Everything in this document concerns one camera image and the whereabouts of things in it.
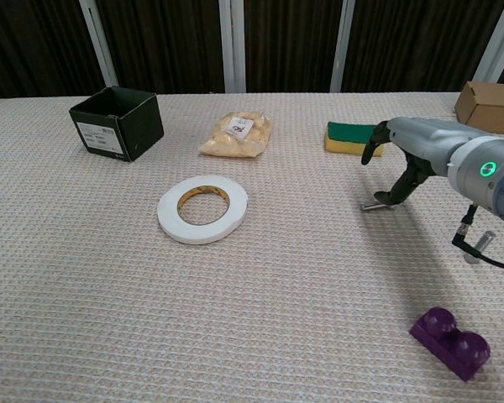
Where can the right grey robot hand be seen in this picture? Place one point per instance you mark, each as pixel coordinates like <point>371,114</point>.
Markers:
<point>424,140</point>

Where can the silver bolt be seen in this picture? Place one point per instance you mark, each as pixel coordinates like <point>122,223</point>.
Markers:
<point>371,206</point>
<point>483,243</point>

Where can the purple two-stud toy block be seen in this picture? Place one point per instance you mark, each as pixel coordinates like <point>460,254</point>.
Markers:
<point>443,336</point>

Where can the brown cardboard box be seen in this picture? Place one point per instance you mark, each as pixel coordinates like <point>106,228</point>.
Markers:
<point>491,109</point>

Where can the yellow sponge with green pad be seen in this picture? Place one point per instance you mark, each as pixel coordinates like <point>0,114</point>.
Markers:
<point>344,140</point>

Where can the clear bag of yellow snacks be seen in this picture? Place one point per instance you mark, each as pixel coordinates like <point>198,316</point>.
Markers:
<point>235,140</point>

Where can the white double-sided tape roll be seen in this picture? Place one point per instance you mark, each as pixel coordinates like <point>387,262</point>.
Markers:
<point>170,220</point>

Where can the dark pleated curtain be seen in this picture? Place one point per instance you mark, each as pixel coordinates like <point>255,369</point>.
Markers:
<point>168,42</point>

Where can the dark green open box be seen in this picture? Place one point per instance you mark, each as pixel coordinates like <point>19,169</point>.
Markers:
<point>143,130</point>

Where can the beige woven tablecloth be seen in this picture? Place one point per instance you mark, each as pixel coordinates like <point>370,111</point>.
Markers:
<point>109,294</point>

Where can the white frame post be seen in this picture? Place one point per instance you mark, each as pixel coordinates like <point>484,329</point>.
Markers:
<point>232,42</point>
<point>98,42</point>
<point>497,42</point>
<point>342,42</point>

